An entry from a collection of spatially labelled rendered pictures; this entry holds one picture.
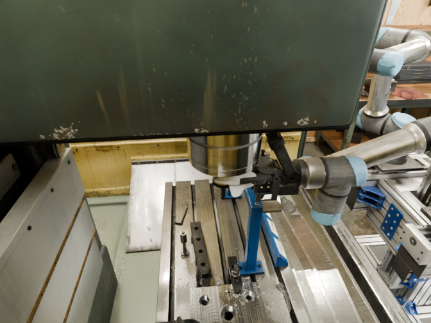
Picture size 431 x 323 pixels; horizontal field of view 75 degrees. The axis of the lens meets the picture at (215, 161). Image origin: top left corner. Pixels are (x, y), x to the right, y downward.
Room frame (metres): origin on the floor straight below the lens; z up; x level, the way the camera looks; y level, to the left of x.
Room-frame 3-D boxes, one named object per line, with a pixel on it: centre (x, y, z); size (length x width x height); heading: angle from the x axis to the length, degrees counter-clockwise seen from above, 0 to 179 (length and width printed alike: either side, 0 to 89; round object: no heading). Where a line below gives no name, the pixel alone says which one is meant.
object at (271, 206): (0.69, -0.19, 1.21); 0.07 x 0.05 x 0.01; 96
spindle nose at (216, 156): (0.53, -0.02, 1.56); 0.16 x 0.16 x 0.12
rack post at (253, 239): (0.68, -0.13, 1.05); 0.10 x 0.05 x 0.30; 96
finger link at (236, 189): (0.50, -0.05, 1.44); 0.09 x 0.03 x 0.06; 110
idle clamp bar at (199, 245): (0.74, 0.06, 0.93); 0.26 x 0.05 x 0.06; 11
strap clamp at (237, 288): (0.59, -0.07, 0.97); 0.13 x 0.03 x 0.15; 6
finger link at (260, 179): (0.51, -0.09, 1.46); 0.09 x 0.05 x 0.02; 110
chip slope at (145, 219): (1.18, 0.05, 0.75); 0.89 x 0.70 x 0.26; 96
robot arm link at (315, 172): (0.56, -0.22, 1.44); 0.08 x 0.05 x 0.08; 6
